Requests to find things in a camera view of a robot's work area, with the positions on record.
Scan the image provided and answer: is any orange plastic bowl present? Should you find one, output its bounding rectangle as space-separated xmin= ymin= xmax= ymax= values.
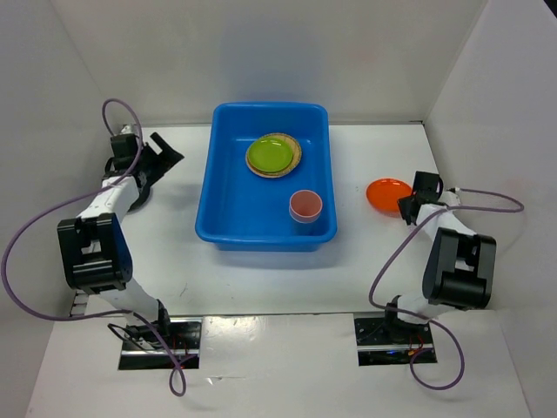
xmin=366 ymin=178 xmax=412 ymax=216

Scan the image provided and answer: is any green plastic plate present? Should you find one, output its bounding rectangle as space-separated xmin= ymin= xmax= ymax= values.
xmin=247 ymin=136 xmax=293 ymax=172

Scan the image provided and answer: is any pink plastic cup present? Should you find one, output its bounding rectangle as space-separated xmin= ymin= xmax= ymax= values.
xmin=289 ymin=190 xmax=323 ymax=224

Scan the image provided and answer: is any orange woven bamboo tray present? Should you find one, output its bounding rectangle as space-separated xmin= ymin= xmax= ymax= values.
xmin=248 ymin=165 xmax=296 ymax=179

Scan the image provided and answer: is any light woven bamboo tray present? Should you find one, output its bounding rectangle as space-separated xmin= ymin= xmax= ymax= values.
xmin=245 ymin=133 xmax=302 ymax=171

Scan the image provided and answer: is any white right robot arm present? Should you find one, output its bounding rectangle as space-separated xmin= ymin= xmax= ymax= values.
xmin=381 ymin=172 xmax=496 ymax=342

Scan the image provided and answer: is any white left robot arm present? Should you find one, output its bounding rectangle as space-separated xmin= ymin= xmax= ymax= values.
xmin=57 ymin=132 xmax=184 ymax=348

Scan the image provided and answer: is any blue plastic bin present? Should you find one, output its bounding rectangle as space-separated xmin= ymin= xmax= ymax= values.
xmin=195 ymin=102 xmax=337 ymax=252

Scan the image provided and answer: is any black round plate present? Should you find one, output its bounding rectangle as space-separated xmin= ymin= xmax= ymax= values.
xmin=128 ymin=185 xmax=151 ymax=212

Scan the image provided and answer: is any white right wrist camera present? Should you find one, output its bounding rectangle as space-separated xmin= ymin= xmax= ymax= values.
xmin=440 ymin=190 xmax=461 ymax=206

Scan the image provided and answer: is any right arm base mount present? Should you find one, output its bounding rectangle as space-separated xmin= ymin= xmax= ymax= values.
xmin=353 ymin=313 xmax=437 ymax=367

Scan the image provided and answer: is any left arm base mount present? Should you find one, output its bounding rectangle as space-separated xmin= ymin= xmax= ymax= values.
xmin=107 ymin=317 xmax=202 ymax=371

